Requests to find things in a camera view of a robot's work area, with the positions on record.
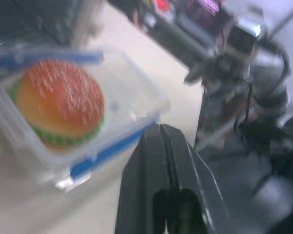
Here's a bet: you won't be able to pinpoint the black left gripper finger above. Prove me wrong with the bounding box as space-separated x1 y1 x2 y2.
183 58 210 86
161 123 235 234
115 123 173 234

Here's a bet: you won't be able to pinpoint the clear food container blue clips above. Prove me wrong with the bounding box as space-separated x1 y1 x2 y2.
0 47 172 194

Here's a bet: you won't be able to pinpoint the dark cluttered background shelf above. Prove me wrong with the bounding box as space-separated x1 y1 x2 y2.
107 0 235 66

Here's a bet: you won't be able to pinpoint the toy hamburger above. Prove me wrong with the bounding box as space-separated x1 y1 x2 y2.
11 60 105 152

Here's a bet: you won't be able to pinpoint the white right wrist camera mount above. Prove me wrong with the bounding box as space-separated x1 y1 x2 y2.
224 18 270 64

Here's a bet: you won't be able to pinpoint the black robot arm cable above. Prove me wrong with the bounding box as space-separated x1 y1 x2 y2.
268 41 292 85

